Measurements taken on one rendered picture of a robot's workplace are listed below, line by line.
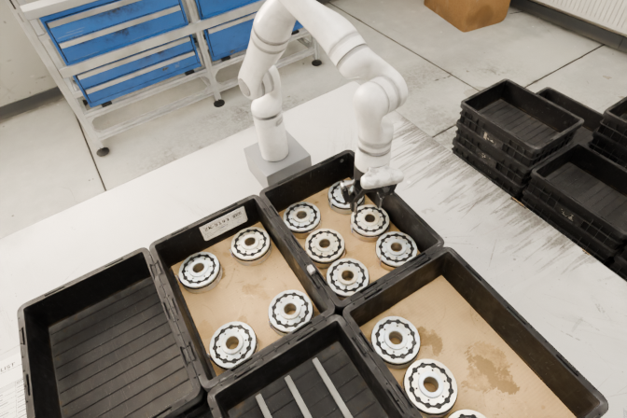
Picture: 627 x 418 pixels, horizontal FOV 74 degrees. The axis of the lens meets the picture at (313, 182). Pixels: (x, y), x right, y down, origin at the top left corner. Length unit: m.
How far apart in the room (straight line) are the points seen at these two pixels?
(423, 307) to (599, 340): 0.45
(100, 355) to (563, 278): 1.18
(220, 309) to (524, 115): 1.61
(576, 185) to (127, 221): 1.75
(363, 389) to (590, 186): 1.43
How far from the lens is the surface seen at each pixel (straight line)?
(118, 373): 1.09
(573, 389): 0.98
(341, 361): 0.98
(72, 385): 1.13
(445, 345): 1.01
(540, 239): 1.39
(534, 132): 2.08
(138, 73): 2.82
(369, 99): 0.75
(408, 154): 1.53
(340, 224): 1.15
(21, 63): 3.66
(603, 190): 2.09
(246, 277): 1.09
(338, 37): 0.80
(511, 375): 1.02
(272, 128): 1.29
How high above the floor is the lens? 1.75
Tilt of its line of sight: 47 degrees down
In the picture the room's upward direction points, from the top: 7 degrees counter-clockwise
